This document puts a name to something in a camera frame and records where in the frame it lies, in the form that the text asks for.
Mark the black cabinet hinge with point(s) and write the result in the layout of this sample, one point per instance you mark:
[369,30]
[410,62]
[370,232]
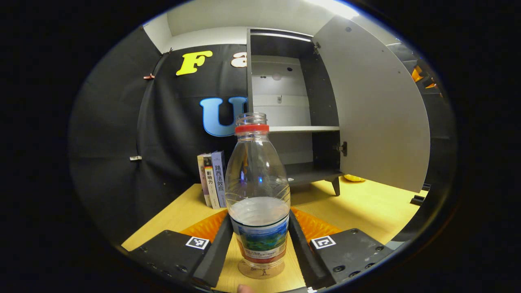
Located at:
[316,48]
[342,149]

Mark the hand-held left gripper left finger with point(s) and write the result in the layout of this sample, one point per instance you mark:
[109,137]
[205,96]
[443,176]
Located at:
[215,256]

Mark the beige book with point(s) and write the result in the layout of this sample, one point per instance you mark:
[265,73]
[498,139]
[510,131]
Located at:
[202,179]

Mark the blue book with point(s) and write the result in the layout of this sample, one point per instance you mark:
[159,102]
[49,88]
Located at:
[220,179]

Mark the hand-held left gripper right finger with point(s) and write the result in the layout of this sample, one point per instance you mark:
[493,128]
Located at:
[303,252]

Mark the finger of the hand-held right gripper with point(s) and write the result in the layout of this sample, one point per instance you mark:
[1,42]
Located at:
[432,86]
[417,75]

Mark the clear plastic bottle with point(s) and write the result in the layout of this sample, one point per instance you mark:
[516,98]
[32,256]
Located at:
[256,183]

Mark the beige cabinet door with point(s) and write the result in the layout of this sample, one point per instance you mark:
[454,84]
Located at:
[378,122]

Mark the black backdrop cloth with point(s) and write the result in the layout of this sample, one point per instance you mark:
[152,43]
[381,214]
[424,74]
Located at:
[114,142]

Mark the white and black book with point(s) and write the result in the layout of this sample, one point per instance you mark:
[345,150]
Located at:
[210,183]

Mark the dark grey cabinet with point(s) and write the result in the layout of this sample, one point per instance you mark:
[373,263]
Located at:
[321,101]

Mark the grey cabinet shelf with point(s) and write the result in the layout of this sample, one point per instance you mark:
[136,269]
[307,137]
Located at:
[309,128]

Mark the black clip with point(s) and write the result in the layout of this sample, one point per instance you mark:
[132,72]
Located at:
[167,51]

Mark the yellow lumpy ball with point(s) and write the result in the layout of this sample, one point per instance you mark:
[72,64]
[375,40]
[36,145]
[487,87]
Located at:
[354,178]

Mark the white clip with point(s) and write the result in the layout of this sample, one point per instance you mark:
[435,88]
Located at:
[135,158]

